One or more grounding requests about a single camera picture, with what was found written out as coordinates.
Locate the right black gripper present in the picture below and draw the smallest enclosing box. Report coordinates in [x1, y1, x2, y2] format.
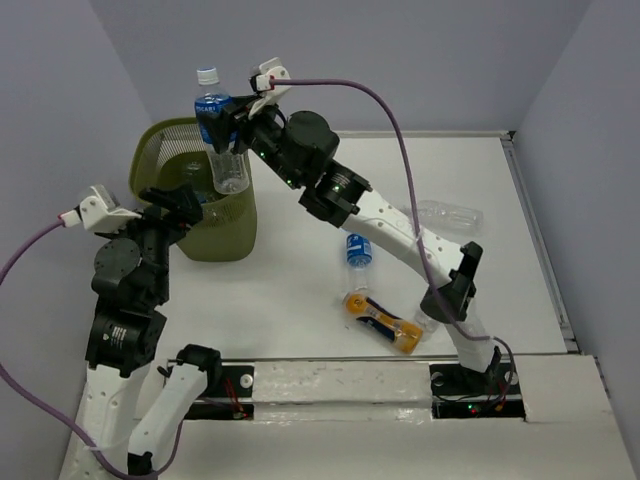
[196, 93, 304, 191]

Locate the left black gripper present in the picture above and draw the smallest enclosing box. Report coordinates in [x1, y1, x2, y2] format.
[103, 176, 206, 298]

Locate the blue label bottle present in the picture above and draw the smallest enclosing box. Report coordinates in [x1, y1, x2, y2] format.
[181, 160, 216, 204]
[345, 233, 373, 292]
[194, 67, 250, 195]

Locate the clear plastic bottle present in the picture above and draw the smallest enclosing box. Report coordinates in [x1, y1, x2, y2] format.
[417, 200, 484, 237]

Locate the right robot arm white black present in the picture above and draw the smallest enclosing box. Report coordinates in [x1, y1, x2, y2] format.
[196, 97, 500, 392]

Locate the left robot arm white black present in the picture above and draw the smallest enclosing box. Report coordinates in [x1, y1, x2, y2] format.
[65, 184, 221, 479]

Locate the green mesh waste bin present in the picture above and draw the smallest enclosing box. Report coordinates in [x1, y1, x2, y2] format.
[129, 117, 257, 262]

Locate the orange tea bottle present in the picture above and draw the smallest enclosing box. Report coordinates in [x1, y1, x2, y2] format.
[343, 292, 424, 355]

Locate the pepsi label small bottle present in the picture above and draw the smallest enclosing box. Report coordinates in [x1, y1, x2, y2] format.
[414, 309, 440, 334]

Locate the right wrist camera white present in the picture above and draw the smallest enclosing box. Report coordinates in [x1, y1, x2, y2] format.
[249, 57, 291, 119]

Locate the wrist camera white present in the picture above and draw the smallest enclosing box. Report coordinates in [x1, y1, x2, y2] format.
[58, 184, 142, 234]
[249, 57, 291, 119]

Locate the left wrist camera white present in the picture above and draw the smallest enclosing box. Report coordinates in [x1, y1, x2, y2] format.
[58, 184, 142, 234]

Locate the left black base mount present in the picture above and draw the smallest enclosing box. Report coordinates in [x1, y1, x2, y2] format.
[185, 362, 255, 421]

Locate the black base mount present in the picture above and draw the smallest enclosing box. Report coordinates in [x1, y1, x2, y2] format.
[429, 362, 526, 420]
[185, 362, 255, 421]

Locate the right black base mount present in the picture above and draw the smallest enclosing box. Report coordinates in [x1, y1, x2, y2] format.
[429, 362, 526, 420]

